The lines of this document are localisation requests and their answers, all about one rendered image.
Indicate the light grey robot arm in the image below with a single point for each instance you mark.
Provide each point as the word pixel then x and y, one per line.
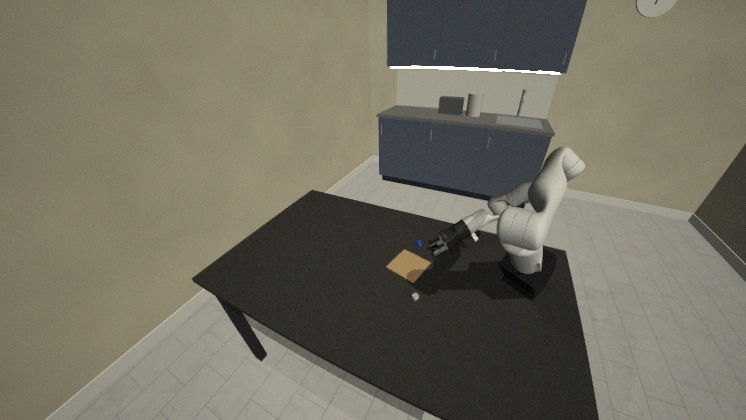
pixel 527 230

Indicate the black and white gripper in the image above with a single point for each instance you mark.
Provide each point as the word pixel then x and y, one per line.
pixel 456 232

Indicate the tan square mat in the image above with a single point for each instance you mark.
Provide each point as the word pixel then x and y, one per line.
pixel 408 265

